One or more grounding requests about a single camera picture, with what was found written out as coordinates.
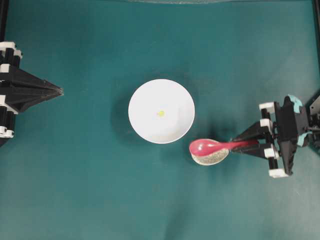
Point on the black frame rail left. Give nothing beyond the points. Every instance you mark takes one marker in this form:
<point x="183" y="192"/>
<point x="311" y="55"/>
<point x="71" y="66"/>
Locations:
<point x="4" y="7"/>

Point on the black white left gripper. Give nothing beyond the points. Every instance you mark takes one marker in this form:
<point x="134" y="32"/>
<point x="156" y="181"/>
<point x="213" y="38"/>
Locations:
<point x="18" y="102"/>

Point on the red plastic spoon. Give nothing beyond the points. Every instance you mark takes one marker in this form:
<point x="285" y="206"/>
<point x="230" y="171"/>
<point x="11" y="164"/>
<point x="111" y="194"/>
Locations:
<point x="204" y="147"/>

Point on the yellow hexagonal prism block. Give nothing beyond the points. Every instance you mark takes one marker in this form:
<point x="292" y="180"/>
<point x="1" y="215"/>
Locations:
<point x="161" y="113"/>

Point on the green table mat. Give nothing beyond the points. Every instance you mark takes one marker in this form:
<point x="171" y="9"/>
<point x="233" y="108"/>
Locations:
<point x="76" y="170"/>

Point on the black frame rail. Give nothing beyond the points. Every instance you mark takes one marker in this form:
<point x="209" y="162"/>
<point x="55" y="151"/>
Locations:
<point x="4" y="7"/>
<point x="316" y="16"/>

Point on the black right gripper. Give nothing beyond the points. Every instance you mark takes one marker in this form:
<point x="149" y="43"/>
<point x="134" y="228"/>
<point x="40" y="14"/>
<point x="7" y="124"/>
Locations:
<point x="284" y="129"/>

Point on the black frame rail right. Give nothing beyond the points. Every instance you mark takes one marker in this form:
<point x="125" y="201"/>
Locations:
<point x="316" y="16"/>

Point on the white round bowl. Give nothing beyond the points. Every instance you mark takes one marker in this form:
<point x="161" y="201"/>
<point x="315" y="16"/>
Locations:
<point x="154" y="96"/>

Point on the speckled egg-shaped spoon rest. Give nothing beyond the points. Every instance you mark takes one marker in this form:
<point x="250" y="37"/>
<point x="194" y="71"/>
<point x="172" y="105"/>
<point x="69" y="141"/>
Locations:
<point x="211" y="159"/>

